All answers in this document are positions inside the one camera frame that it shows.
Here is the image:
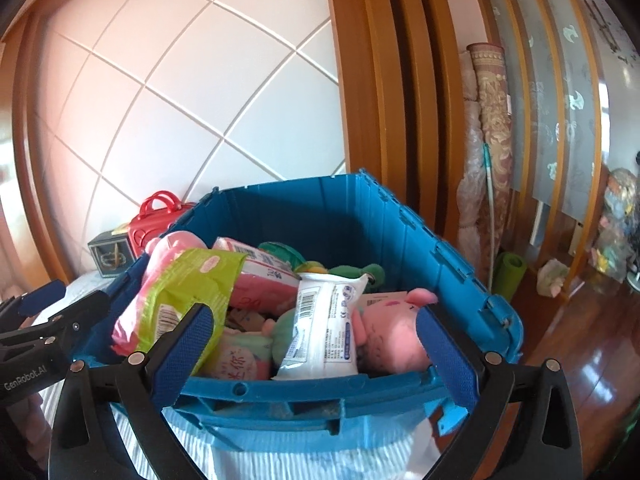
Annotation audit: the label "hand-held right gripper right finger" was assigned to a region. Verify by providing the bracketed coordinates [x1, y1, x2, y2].
[416, 304, 585, 480]

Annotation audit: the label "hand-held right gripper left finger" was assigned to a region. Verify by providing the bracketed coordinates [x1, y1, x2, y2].
[47, 302, 216, 480]

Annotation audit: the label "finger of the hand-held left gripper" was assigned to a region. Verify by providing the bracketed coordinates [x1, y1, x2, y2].
[0, 282, 68, 331]
[0, 291, 111, 348]

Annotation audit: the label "green pink wipes packet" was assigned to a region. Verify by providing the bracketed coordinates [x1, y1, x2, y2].
[111, 247, 248, 376]

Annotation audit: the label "white wipes packet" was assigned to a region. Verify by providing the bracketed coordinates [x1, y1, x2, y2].
[272, 271, 371, 380]

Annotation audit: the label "blue plastic storage crate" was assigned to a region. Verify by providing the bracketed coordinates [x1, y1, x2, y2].
[75, 172, 525, 436]

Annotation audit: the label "pink printed packet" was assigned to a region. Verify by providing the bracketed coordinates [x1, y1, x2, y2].
[200, 332, 276, 380]

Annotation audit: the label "pink pig plush toy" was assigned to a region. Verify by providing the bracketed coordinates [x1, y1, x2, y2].
[350, 287, 441, 373]

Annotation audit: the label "green yoga mat roll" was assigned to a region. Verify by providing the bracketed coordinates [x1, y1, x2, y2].
[492, 252, 528, 303]

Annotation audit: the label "pink white packet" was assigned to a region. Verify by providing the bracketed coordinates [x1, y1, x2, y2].
[212, 237, 301, 311]

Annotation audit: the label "light green plush toy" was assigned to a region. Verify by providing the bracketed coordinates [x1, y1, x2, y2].
[260, 305, 303, 361]

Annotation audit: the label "red bear suitcase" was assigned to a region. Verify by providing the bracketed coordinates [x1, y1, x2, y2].
[127, 190, 198, 261]

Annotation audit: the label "dark green frog plush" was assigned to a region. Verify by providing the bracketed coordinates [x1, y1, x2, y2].
[327, 262, 387, 288]

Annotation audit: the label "white crumpled bag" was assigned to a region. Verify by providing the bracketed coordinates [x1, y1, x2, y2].
[537, 259, 568, 298]

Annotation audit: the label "plastic wrapped roll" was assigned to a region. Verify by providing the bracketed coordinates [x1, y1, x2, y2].
[457, 52, 493, 281]

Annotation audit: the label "clear bag of toys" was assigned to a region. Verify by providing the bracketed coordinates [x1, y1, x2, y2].
[590, 167, 638, 281]

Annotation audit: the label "rolled patterned carpet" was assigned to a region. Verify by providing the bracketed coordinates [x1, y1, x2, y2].
[467, 42, 516, 241]

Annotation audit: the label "white padded headboard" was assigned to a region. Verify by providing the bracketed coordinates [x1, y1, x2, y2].
[30, 0, 351, 281]

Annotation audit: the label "wooden screen frosted panels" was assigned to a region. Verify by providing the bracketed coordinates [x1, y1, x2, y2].
[470, 0, 621, 301]

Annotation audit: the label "dark gift box rope handles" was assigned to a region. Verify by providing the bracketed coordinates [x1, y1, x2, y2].
[87, 230, 133, 279]

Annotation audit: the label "mop handle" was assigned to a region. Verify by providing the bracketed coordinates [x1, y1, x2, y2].
[481, 142, 501, 293]

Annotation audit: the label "wooden headboard frame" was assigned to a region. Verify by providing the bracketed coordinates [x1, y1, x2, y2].
[0, 0, 468, 291]

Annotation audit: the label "dark wall letters decoration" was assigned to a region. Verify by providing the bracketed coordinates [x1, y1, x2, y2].
[585, 0, 631, 61]

